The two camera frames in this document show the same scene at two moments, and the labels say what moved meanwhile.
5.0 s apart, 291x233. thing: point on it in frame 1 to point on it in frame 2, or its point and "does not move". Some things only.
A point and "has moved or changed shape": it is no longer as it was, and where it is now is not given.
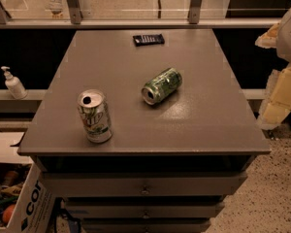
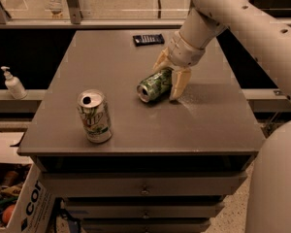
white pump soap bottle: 14,84 does not move
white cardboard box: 36,209 does not move
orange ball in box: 6,216 does not move
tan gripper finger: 282,93 to 180,79
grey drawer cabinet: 168,166 does not move
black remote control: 149,39 does not move
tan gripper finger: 269,40 to 163,61
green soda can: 161,85 has moved or changed shape
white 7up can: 95,116 does not move
